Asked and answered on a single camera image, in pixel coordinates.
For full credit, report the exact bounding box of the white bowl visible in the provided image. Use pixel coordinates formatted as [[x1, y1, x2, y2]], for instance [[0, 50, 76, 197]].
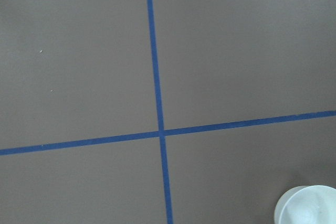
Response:
[[274, 185, 335, 224]]

